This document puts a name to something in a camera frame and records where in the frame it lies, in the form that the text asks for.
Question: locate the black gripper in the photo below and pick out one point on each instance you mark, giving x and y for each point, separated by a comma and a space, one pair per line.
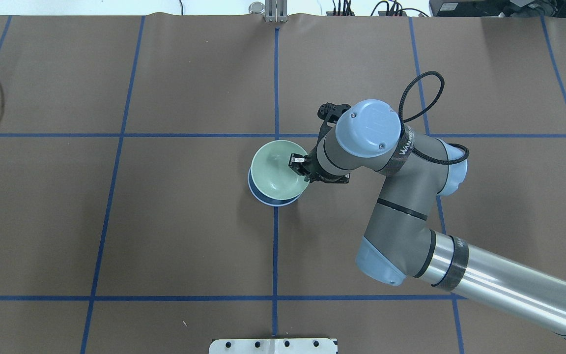
307, 169

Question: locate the green bowl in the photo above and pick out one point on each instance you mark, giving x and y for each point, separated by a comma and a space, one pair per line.
270, 179

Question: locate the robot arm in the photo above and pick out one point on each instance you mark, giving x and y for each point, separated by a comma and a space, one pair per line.
397, 242

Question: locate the brown paper table cover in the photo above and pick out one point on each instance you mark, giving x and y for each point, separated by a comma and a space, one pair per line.
126, 222

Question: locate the aluminium frame post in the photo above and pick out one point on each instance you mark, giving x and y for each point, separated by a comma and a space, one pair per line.
276, 11

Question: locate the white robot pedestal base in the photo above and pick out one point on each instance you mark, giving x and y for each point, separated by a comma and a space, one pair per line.
275, 346

